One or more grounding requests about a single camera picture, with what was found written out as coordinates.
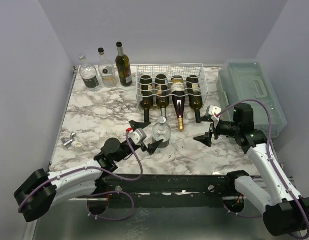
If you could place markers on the aluminium frame rail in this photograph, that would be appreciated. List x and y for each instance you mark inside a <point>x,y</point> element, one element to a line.
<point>57,224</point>

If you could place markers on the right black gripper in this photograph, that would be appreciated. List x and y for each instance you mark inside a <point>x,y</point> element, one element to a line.
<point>211,131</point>

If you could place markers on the clear bottle white label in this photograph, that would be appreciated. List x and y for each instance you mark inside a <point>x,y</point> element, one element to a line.
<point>106,70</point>

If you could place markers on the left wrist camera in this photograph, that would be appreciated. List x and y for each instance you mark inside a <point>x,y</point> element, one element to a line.
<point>137,136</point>

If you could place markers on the dark green wine bottle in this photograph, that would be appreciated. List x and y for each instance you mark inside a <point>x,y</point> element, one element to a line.
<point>123,66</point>

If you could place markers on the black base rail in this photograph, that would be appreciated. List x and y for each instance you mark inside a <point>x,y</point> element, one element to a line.
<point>167,191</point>

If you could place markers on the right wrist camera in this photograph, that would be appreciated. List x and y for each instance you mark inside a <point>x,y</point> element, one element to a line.
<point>212,113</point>

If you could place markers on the clear bottle dark label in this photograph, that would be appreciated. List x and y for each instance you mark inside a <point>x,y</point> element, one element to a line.
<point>162,131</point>

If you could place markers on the green bottle black neck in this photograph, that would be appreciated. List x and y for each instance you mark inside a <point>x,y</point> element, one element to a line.
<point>147,98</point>

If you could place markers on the clear bottle green label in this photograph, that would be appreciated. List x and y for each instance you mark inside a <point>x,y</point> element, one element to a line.
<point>89,74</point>

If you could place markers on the translucent plastic storage box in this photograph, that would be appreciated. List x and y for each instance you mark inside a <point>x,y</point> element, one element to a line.
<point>242,79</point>

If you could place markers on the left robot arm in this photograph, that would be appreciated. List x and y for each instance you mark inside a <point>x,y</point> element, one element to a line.
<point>41,190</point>

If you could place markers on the green bottle silver neck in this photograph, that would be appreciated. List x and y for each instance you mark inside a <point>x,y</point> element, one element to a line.
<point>162,98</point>

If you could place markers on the small metal clamp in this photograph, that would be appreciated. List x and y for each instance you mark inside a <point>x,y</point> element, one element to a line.
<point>67,142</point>

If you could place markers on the white wire wine rack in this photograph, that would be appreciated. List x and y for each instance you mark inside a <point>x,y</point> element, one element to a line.
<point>185,70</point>

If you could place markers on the red wine bottle gold cap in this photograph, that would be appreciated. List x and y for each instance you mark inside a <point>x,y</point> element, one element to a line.
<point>178,98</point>

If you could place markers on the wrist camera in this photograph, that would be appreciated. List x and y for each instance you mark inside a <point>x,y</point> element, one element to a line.
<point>137,136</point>
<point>212,113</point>

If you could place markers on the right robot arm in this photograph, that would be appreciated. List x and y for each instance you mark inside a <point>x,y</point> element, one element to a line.
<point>283,208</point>

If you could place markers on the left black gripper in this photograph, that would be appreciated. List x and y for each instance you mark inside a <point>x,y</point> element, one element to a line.
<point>152,147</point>

